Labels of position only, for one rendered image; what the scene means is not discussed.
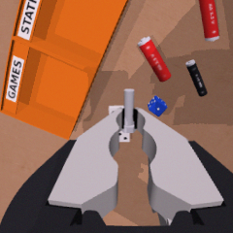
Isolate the orange bin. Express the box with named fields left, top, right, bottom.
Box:
left=0, top=0, right=129, bottom=140

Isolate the black battery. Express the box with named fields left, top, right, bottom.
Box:
left=185, top=60, right=208, bottom=97

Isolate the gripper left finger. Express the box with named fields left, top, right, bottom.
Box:
left=0, top=107, right=125, bottom=233

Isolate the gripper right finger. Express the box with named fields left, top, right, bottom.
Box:
left=133, top=108, right=233, bottom=233

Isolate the blue die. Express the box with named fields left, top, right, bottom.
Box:
left=148, top=96, right=167, bottom=117

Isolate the red battery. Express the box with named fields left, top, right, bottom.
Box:
left=138, top=36, right=171, bottom=82
left=199, top=0, right=219, bottom=42

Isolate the white domino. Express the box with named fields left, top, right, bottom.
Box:
left=109, top=106, right=130, bottom=142

